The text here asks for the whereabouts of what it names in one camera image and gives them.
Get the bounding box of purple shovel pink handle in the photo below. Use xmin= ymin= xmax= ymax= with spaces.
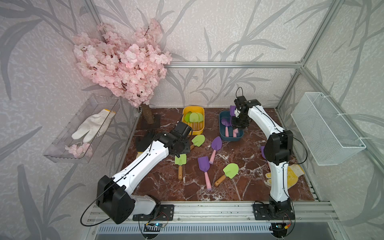
xmin=221 ymin=118 xmax=230 ymax=138
xmin=230 ymin=106 xmax=236 ymax=117
xmin=233 ymin=128 xmax=239 ymax=138
xmin=261 ymin=146 xmax=267 ymax=160
xmin=209 ymin=136 xmax=222 ymax=165
xmin=198 ymin=156 xmax=212 ymax=191

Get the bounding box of large green shovel blue tip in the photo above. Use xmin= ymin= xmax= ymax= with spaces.
xmin=184 ymin=112 xmax=192 ymax=127

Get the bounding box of green shovel wooden handle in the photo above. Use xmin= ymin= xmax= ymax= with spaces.
xmin=175 ymin=154 xmax=187 ymax=180
xmin=190 ymin=113 xmax=199 ymax=131
xmin=198 ymin=113 xmax=204 ymax=130
xmin=214 ymin=163 xmax=239 ymax=187
xmin=190 ymin=135 xmax=206 ymax=150

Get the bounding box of yellow plastic storage box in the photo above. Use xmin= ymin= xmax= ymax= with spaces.
xmin=182 ymin=106 xmax=205 ymax=135

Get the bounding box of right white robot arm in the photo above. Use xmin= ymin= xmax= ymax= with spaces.
xmin=232 ymin=96 xmax=294 ymax=215

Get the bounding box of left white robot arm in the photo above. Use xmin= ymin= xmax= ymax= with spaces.
xmin=96 ymin=122 xmax=192 ymax=224

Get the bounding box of dark teal storage box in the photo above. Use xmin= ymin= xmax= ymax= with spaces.
xmin=219 ymin=111 xmax=244 ymax=142

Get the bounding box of black and yellow glove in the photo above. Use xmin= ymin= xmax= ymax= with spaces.
xmin=136 ymin=130 xmax=156 ymax=158

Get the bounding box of yellow dotted work glove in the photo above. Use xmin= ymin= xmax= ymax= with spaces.
xmin=265 ymin=164 xmax=305 ymax=189

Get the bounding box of white cotton glove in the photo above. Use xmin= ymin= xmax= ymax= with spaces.
xmin=72 ymin=109 xmax=116 ymax=143

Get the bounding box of pink cherry blossom tree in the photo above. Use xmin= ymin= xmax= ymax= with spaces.
xmin=74 ymin=19 xmax=173 ymax=125

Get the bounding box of pink blossom sprig on shelf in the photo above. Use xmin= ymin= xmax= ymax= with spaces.
xmin=65 ymin=142 xmax=93 ymax=159

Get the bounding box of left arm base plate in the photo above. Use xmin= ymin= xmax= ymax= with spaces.
xmin=133 ymin=204 xmax=175 ymax=222

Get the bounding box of white wire mesh basket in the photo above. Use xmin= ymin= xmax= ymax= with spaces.
xmin=291 ymin=92 xmax=366 ymax=166

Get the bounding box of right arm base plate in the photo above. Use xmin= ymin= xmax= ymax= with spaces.
xmin=252 ymin=202 xmax=296 ymax=222

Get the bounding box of clear acrylic wall shelf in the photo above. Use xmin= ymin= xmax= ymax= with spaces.
xmin=43 ymin=95 xmax=121 ymax=164

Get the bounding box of aluminium front rail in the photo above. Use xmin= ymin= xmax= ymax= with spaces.
xmin=86 ymin=201 xmax=340 ymax=224

